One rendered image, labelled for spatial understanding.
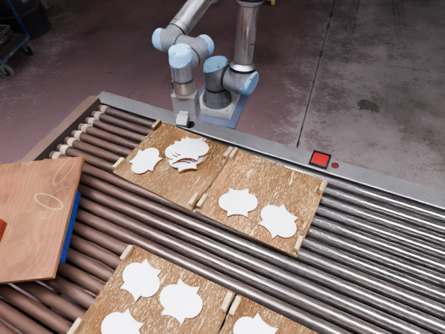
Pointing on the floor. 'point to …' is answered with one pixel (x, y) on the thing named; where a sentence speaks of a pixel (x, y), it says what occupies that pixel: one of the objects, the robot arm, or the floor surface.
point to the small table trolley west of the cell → (22, 40)
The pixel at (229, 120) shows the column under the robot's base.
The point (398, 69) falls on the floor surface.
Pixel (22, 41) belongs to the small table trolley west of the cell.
